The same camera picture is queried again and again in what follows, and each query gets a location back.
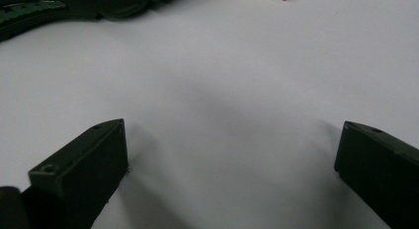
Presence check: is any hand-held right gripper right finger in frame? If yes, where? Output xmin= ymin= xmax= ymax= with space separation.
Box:
xmin=334 ymin=120 xmax=419 ymax=229

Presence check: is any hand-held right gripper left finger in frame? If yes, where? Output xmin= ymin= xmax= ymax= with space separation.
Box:
xmin=19 ymin=118 xmax=129 ymax=229

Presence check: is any black shoe with green insole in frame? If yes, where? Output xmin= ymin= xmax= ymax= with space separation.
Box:
xmin=0 ymin=0 xmax=181 ymax=43

